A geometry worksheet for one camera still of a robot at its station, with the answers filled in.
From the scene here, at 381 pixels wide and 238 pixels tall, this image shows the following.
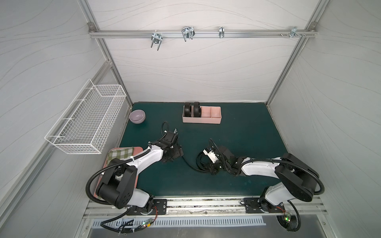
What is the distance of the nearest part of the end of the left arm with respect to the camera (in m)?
0.65

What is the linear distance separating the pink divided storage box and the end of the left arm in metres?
0.30

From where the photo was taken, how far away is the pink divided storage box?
1065 mm
